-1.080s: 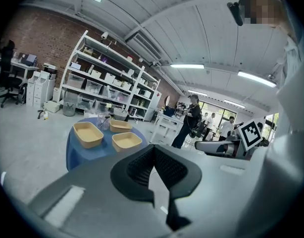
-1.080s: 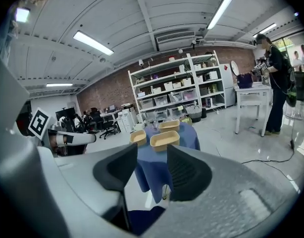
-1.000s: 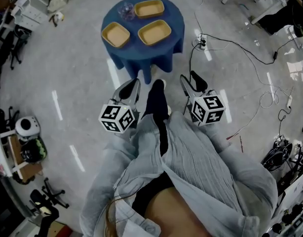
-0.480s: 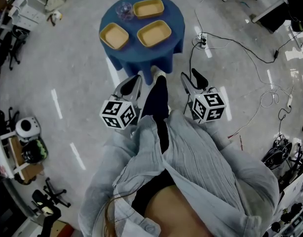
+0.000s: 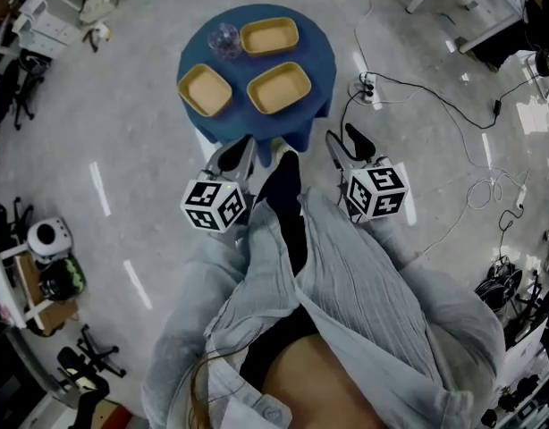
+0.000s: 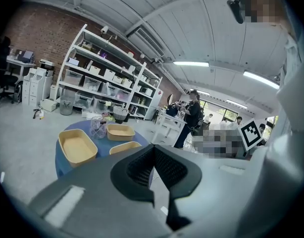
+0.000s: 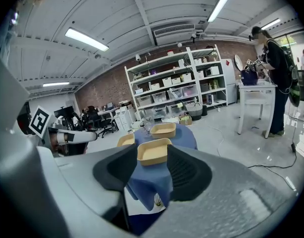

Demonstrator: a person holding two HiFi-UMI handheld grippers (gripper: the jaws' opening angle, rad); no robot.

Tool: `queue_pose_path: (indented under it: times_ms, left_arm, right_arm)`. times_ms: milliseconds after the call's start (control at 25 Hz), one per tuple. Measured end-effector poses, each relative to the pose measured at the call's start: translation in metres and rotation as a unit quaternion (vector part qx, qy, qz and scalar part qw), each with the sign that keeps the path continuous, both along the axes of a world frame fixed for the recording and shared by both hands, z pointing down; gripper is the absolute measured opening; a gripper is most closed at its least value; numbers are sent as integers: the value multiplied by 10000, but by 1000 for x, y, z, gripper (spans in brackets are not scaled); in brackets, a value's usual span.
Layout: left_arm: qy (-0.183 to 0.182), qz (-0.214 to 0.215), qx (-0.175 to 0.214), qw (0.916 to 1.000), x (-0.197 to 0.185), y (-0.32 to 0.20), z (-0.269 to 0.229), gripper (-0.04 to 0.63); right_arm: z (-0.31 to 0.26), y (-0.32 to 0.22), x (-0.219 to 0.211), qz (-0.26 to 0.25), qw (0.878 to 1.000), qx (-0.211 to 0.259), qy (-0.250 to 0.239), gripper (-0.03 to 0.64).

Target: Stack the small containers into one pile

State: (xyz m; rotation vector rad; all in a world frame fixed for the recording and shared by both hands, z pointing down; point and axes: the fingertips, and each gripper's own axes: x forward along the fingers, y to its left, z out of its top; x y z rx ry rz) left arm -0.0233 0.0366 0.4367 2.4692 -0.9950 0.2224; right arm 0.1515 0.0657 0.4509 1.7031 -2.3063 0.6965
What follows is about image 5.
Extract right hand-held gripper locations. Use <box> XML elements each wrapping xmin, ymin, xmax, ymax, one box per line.
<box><xmin>325</xmin><ymin>123</ymin><xmax>411</xmax><ymax>223</ymax></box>

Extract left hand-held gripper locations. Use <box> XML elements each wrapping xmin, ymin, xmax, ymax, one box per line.
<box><xmin>180</xmin><ymin>137</ymin><xmax>258</xmax><ymax>234</ymax></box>

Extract yellow tray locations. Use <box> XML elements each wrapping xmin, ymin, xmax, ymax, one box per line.
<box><xmin>177</xmin><ymin>63</ymin><xmax>234</xmax><ymax>119</ymax></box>
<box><xmin>239</xmin><ymin>16</ymin><xmax>300</xmax><ymax>59</ymax></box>
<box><xmin>246</xmin><ymin>61</ymin><xmax>313</xmax><ymax>116</ymax></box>

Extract person's right forearm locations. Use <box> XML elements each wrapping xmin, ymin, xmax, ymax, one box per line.
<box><xmin>367</xmin><ymin>214</ymin><xmax>430</xmax><ymax>279</ymax></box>

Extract person's left forearm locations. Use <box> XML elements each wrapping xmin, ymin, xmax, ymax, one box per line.
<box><xmin>198</xmin><ymin>228</ymin><xmax>258</xmax><ymax>294</ymax></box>

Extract round table with blue cloth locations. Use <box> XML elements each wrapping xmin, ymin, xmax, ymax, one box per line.
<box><xmin>175</xmin><ymin>3</ymin><xmax>338</xmax><ymax>169</ymax></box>

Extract person's left white shoe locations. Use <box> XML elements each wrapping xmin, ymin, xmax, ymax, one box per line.
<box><xmin>270</xmin><ymin>137</ymin><xmax>299</xmax><ymax>163</ymax></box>

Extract person's black trousers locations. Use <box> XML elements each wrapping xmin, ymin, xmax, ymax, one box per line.
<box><xmin>238</xmin><ymin>152</ymin><xmax>329</xmax><ymax>391</ymax></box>

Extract clear glass cup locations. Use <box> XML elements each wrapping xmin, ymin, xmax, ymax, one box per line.
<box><xmin>207</xmin><ymin>22</ymin><xmax>243</xmax><ymax>62</ymax></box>

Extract person's grey shirt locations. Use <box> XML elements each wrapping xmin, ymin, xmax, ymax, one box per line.
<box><xmin>141</xmin><ymin>185</ymin><xmax>508</xmax><ymax>429</ymax></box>

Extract white round-window carrier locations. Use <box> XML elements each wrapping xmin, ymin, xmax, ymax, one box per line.
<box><xmin>26</xmin><ymin>216</ymin><xmax>73</xmax><ymax>263</ymax></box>

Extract green and black bag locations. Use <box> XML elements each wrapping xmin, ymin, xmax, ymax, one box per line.
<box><xmin>39</xmin><ymin>257</ymin><xmax>87</xmax><ymax>302</ymax></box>

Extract white storage box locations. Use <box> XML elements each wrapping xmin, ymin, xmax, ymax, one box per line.
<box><xmin>80</xmin><ymin>0</ymin><xmax>117</xmax><ymax>24</ymax></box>

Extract white drawer cabinet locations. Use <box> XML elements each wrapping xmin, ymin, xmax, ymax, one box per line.
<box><xmin>30</xmin><ymin>13</ymin><xmax>81</xmax><ymax>60</ymax></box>
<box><xmin>13</xmin><ymin>0</ymin><xmax>52</xmax><ymax>39</ymax></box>

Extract black office chair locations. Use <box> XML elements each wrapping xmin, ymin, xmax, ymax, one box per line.
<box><xmin>55</xmin><ymin>324</ymin><xmax>128</xmax><ymax>391</ymax></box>
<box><xmin>0</xmin><ymin>197</ymin><xmax>34</xmax><ymax>245</ymax></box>
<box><xmin>10</xmin><ymin>49</ymin><xmax>47</xmax><ymax>131</ymax></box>

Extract person's bare belly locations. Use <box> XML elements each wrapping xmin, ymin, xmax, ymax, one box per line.
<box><xmin>260</xmin><ymin>335</ymin><xmax>392</xmax><ymax>429</ymax></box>

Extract white desk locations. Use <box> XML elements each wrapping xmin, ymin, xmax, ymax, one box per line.
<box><xmin>0</xmin><ymin>248</ymin><xmax>30</xmax><ymax>330</ymax></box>

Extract red box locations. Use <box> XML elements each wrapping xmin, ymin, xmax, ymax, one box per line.
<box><xmin>93</xmin><ymin>402</ymin><xmax>137</xmax><ymax>429</ymax></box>

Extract black power cable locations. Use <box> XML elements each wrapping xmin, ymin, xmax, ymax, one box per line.
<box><xmin>341</xmin><ymin>88</ymin><xmax>365</xmax><ymax>140</ymax></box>

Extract long black cable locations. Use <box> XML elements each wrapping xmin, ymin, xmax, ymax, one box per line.
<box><xmin>371</xmin><ymin>71</ymin><xmax>546</xmax><ymax>130</ymax></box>

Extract looped white cable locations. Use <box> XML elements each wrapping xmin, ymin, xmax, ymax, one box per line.
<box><xmin>417</xmin><ymin>167</ymin><xmax>530</xmax><ymax>258</ymax></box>

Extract white table frame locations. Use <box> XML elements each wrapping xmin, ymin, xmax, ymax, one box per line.
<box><xmin>406</xmin><ymin>0</ymin><xmax>524</xmax><ymax>55</ymax></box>

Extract black cable bundle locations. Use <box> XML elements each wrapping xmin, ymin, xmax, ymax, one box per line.
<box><xmin>474</xmin><ymin>261</ymin><xmax>524</xmax><ymax>315</ymax></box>

